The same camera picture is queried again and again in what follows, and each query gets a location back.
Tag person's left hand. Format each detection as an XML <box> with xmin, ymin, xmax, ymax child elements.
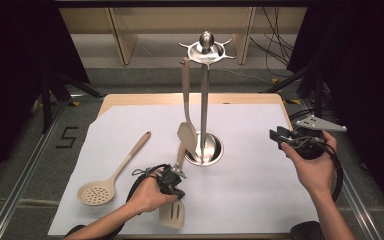
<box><xmin>126</xmin><ymin>170</ymin><xmax>178</xmax><ymax>214</ymax></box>

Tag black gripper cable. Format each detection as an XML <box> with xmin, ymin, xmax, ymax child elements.
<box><xmin>125</xmin><ymin>163</ymin><xmax>171</xmax><ymax>204</ymax></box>
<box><xmin>321</xmin><ymin>141</ymin><xmax>345</xmax><ymax>203</ymax></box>

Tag black tripod stand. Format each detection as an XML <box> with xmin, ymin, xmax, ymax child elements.
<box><xmin>259</xmin><ymin>66</ymin><xmax>326</xmax><ymax>118</ymax></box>
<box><xmin>39</xmin><ymin>71</ymin><xmax>106</xmax><ymax>134</ymax></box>

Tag wooden shelf unit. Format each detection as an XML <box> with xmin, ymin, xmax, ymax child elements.
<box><xmin>59</xmin><ymin>7</ymin><xmax>308</xmax><ymax>66</ymax></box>

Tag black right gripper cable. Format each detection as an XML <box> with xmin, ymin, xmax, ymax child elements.
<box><xmin>321</xmin><ymin>141</ymin><xmax>345</xmax><ymax>203</ymax></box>

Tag metal floor rail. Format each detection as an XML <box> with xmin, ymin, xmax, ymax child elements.
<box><xmin>341</xmin><ymin>169</ymin><xmax>381</xmax><ymax>240</ymax></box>
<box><xmin>0</xmin><ymin>99</ymin><xmax>68</xmax><ymax>240</ymax></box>

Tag black curtain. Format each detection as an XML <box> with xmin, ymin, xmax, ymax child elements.
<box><xmin>286</xmin><ymin>0</ymin><xmax>384</xmax><ymax>214</ymax></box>
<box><xmin>0</xmin><ymin>0</ymin><xmax>91</xmax><ymax>194</ymax></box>

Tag hanging black cables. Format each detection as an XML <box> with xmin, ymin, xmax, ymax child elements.
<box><xmin>249</xmin><ymin>6</ymin><xmax>298</xmax><ymax>78</ymax></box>

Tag solid beige spatula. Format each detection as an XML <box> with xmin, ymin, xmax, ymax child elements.
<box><xmin>176</xmin><ymin>56</ymin><xmax>199</xmax><ymax>160</ymax></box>

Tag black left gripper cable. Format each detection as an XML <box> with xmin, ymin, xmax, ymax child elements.
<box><xmin>125</xmin><ymin>163</ymin><xmax>171</xmax><ymax>204</ymax></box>

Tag black round object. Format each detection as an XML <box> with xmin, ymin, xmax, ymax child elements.
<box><xmin>289</xmin><ymin>220</ymin><xmax>323</xmax><ymax>240</ymax></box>

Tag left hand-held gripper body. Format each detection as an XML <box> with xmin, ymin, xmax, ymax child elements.
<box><xmin>155</xmin><ymin>163</ymin><xmax>188</xmax><ymax>195</ymax></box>

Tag metal utensil stand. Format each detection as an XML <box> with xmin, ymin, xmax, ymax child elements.
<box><xmin>178</xmin><ymin>30</ymin><xmax>236</xmax><ymax>167</ymax></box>

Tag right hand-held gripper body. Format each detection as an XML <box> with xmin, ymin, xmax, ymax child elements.
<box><xmin>281</xmin><ymin>114</ymin><xmax>348</xmax><ymax>161</ymax></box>

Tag person's right hand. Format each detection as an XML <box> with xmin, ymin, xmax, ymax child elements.
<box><xmin>280</xmin><ymin>129</ymin><xmax>338</xmax><ymax>198</ymax></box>

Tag white paper sheet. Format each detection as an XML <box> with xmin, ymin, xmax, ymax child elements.
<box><xmin>47</xmin><ymin>103</ymin><xmax>320</xmax><ymax>236</ymax></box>

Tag slotted beige spatula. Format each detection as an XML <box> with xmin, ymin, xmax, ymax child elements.
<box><xmin>158</xmin><ymin>142</ymin><xmax>188</xmax><ymax>230</ymax></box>

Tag beige skimmer spoon with holes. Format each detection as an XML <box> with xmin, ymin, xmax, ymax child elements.
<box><xmin>76</xmin><ymin>130</ymin><xmax>153</xmax><ymax>207</ymax></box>

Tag black floor cable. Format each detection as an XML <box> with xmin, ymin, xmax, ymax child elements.
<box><xmin>288</xmin><ymin>108</ymin><xmax>314</xmax><ymax>123</ymax></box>

